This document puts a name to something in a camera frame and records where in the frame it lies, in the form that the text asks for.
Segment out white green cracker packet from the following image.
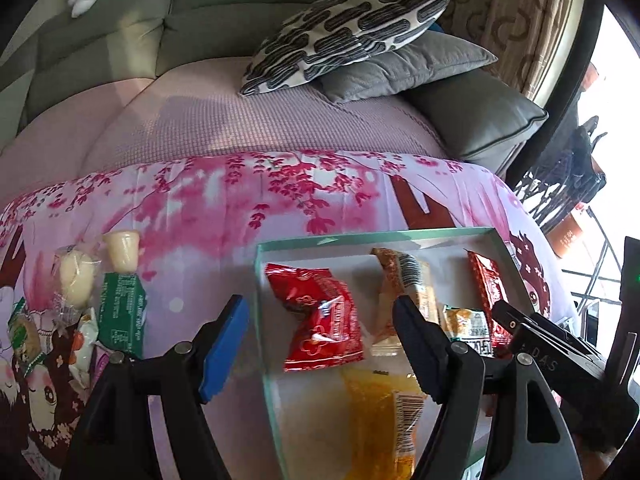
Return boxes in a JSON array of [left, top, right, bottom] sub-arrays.
[[440, 304, 494, 358]]

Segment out yellow orange snack packet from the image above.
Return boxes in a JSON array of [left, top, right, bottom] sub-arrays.
[[342, 368, 426, 480]]

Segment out orange cream bread packet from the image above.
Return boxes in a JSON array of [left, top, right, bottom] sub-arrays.
[[371, 248, 439, 358]]

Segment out large red gold snack packet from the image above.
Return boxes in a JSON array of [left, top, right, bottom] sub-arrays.
[[466, 250, 512, 358]]

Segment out small red candy packet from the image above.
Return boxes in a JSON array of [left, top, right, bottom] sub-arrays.
[[265, 263, 364, 373]]

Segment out dark green snack packet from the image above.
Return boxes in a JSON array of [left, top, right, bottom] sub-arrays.
[[98, 272, 148, 359]]

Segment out yellow jelly cup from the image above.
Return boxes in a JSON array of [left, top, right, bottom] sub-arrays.
[[103, 230, 140, 274]]

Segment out clear round bun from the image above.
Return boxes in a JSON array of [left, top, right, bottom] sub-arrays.
[[52, 246, 101, 325]]

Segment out white orange snack packet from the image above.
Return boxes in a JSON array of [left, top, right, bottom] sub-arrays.
[[68, 308, 99, 402]]

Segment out green cow biscuit packet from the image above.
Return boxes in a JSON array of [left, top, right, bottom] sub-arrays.
[[8, 297, 49, 377]]

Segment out shallow teal-rimmed white box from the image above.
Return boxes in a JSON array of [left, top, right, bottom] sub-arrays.
[[252, 226, 536, 480]]

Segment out pink cartoon print blanket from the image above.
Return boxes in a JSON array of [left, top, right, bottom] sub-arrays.
[[1, 151, 577, 479]]

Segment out pink sofa cover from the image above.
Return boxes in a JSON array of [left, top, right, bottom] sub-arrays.
[[1, 58, 446, 204]]

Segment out grey cushion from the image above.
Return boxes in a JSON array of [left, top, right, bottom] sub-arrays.
[[318, 30, 498, 103]]

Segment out black white patterned pillow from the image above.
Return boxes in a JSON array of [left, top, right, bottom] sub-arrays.
[[240, 0, 428, 96]]

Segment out patterned beige curtain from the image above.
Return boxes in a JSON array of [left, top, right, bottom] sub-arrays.
[[439, 0, 585, 106]]

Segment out grey sofa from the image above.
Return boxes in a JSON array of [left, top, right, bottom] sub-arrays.
[[1, 0, 548, 159]]

